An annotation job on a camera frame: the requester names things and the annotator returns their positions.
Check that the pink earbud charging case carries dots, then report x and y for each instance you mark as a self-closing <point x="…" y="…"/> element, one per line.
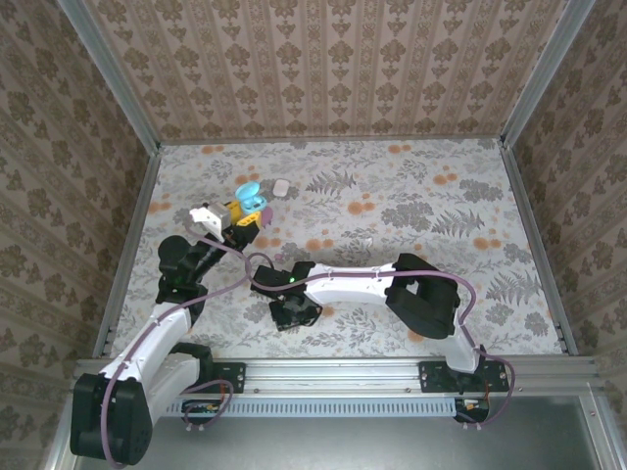
<point x="267" y="215"/>

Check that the blue earbud charging case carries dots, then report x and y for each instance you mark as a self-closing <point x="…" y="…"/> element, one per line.
<point x="247" y="192"/>

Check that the white earbud charging case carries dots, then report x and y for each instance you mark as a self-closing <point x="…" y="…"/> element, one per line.
<point x="280" y="188"/>

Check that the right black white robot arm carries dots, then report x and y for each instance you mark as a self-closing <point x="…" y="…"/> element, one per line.
<point x="352" y="289"/>

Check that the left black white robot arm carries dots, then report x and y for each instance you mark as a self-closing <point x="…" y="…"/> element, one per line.
<point x="147" y="343"/>

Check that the small connector board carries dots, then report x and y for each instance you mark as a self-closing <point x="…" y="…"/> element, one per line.
<point x="201" y="407"/>
<point x="472" y="406"/>

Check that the grey metal panel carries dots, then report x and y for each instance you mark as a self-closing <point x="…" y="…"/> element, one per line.
<point x="318" y="445"/>

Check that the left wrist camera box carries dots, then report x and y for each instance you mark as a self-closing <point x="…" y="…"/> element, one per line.
<point x="215" y="215"/>

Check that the aluminium table edge rail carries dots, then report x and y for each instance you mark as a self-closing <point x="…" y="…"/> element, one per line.
<point x="333" y="374"/>

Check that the aluminium side rail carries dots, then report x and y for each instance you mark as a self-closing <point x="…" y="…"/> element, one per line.
<point x="143" y="196"/>
<point x="522" y="196"/>

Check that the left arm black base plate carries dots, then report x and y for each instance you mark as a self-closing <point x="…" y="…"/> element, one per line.
<point x="230" y="377"/>

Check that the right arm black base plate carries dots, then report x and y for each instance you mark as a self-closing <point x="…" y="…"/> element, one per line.
<point x="436" y="377"/>

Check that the aluminium corner post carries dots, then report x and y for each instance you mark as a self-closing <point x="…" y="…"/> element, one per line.
<point x="545" y="73"/>
<point x="111" y="73"/>

